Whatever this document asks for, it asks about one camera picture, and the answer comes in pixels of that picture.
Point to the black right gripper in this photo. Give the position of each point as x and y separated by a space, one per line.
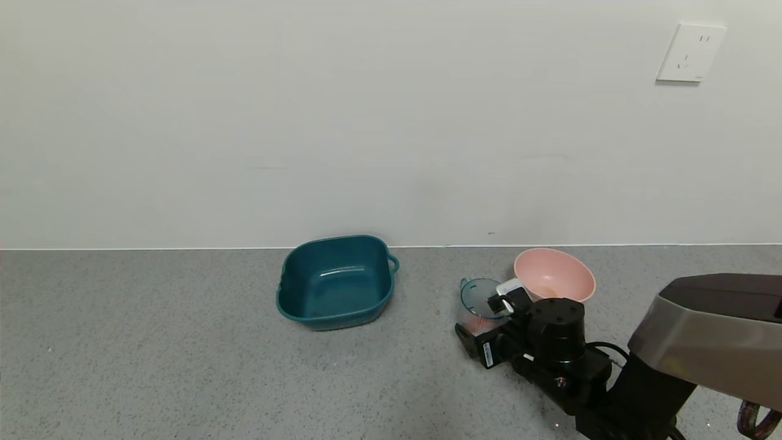
486 352

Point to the red and white solid pieces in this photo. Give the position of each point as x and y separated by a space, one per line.
478 324

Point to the ribbed clear blue cup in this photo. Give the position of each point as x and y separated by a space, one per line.
473 299

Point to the pink ribbed bowl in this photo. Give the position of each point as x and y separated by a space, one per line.
556 269

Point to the teal plastic basin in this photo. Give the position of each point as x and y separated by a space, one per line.
336 287

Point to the white wall socket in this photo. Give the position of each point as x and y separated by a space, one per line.
690 52

